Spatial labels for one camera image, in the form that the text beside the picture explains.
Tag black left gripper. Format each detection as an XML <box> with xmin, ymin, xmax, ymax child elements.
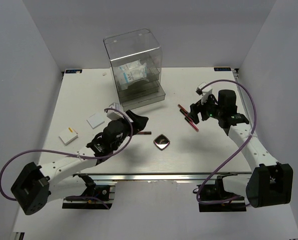
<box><xmin>112</xmin><ymin>110</ymin><xmax>148</xmax><ymax>151</ymax></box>

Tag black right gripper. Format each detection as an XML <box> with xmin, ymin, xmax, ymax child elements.
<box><xmin>187</xmin><ymin>93</ymin><xmax>223</xmax><ymax>125</ymax></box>

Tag red black lipstick pen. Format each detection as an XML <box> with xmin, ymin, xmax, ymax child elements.
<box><xmin>177</xmin><ymin>104</ymin><xmax>199</xmax><ymax>133</ymax></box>

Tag cotton pad packet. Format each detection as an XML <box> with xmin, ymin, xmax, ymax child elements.
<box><xmin>117</xmin><ymin>70</ymin><xmax>147</xmax><ymax>87</ymax></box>
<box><xmin>118</xmin><ymin>60</ymin><xmax>147</xmax><ymax>76</ymax></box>

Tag clear acrylic drawer organizer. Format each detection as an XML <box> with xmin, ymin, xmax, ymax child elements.
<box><xmin>103</xmin><ymin>28</ymin><xmax>165</xmax><ymax>111</ymax></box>

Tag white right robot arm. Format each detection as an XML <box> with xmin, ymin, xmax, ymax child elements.
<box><xmin>188</xmin><ymin>89</ymin><xmax>293</xmax><ymax>208</ymax></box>

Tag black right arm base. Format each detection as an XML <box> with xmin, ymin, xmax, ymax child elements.
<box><xmin>199</xmin><ymin>173</ymin><xmax>247</xmax><ymax>213</ymax></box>

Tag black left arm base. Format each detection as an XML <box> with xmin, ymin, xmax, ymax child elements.
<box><xmin>62</xmin><ymin>173</ymin><xmax>115</xmax><ymax>210</ymax></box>

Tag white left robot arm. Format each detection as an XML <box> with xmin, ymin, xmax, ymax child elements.
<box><xmin>11</xmin><ymin>107</ymin><xmax>149</xmax><ymax>216</ymax></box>

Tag dark lip gloss tube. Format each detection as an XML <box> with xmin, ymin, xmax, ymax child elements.
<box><xmin>137</xmin><ymin>131</ymin><xmax>152</xmax><ymax>135</ymax></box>

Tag black square compact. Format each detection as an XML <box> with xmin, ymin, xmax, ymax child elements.
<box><xmin>153</xmin><ymin>134</ymin><xmax>170</xmax><ymax>151</ymax></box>

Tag white square card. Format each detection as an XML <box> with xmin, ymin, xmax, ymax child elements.
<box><xmin>87</xmin><ymin>113</ymin><xmax>105</xmax><ymax>129</ymax></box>

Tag blue label right corner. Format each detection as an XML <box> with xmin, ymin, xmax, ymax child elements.
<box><xmin>213</xmin><ymin>67</ymin><xmax>231</xmax><ymax>72</ymax></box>

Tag blue label corner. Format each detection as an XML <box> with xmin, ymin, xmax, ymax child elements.
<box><xmin>213</xmin><ymin>67</ymin><xmax>231</xmax><ymax>72</ymax></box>
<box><xmin>65</xmin><ymin>69</ymin><xmax>82</xmax><ymax>74</ymax></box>

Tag white card with yellow mark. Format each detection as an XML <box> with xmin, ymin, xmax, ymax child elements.
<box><xmin>59</xmin><ymin>127</ymin><xmax>78</xmax><ymax>146</ymax></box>

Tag blue label left corner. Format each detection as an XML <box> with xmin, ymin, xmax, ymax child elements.
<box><xmin>65</xmin><ymin>69</ymin><xmax>82</xmax><ymax>74</ymax></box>

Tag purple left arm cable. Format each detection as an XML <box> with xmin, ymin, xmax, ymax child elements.
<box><xmin>0</xmin><ymin>107</ymin><xmax>134</xmax><ymax>210</ymax></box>

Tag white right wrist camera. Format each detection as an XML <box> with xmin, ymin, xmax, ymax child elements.
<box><xmin>195</xmin><ymin>82</ymin><xmax>212</xmax><ymax>105</ymax></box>

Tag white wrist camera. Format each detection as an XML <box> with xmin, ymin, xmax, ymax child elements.
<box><xmin>104</xmin><ymin>102</ymin><xmax>124</xmax><ymax>121</ymax></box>
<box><xmin>195</xmin><ymin>82</ymin><xmax>212</xmax><ymax>105</ymax></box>

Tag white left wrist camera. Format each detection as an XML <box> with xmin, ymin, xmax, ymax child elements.
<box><xmin>104</xmin><ymin>102</ymin><xmax>124</xmax><ymax>121</ymax></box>

